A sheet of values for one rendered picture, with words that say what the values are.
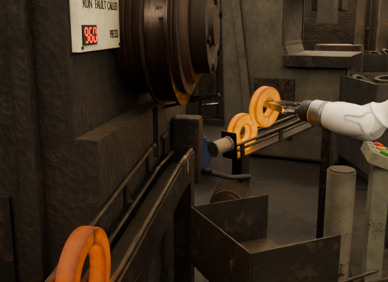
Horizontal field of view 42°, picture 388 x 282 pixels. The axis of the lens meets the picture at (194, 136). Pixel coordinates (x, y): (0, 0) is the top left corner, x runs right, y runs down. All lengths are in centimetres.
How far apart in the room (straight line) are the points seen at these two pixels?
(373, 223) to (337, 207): 18
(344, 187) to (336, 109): 58
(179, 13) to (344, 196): 118
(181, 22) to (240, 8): 290
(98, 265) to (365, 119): 99
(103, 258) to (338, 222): 142
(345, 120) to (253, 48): 263
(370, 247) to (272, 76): 218
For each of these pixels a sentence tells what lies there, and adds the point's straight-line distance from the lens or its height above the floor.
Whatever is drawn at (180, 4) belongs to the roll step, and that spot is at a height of 117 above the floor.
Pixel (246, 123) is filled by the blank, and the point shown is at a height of 74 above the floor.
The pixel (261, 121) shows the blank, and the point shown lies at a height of 77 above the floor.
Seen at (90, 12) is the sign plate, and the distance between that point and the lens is 117.
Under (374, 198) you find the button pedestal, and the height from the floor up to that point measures 40.
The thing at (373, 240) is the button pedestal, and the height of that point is 21.
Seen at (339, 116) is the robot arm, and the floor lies 83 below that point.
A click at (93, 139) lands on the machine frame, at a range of 112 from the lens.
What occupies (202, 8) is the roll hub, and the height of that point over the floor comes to 116.
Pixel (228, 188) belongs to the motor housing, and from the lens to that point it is 184.
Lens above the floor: 112
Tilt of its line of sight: 13 degrees down
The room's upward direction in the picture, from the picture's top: straight up
